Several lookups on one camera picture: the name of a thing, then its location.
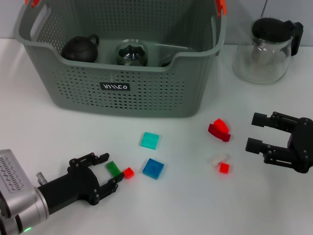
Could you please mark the black ceramic teapot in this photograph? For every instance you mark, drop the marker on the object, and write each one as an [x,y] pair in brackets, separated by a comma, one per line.
[78,50]

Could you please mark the small red toy brick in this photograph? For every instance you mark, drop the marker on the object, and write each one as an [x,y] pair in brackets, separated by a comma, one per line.
[224,168]
[128,172]

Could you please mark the blue square toy brick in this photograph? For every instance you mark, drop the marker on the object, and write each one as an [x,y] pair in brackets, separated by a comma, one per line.
[152,169]

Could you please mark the green sloped toy brick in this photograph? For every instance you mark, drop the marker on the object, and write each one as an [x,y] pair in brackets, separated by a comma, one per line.
[113,168]

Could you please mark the grey perforated plastic storage bin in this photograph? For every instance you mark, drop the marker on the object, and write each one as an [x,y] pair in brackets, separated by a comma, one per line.
[159,95]

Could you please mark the white toy brick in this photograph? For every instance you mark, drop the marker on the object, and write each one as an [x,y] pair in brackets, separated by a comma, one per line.
[216,160]

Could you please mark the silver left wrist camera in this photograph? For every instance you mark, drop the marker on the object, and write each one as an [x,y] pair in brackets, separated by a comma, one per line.
[13,176]

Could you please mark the teal square toy brick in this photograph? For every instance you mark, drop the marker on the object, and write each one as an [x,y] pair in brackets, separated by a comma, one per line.
[149,140]

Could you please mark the dark red toy brick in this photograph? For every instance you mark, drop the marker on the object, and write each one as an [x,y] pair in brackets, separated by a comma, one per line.
[217,134]

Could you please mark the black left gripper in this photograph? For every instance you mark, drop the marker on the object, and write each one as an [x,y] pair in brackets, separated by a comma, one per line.
[71,188]

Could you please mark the bright red toy brick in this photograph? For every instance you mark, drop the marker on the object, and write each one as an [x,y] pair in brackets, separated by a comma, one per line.
[220,125]

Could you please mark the glass teapot with black lid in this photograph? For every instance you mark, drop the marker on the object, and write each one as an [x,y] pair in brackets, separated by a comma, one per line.
[261,69]

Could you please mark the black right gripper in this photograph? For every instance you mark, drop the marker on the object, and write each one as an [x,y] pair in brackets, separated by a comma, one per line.
[303,147]

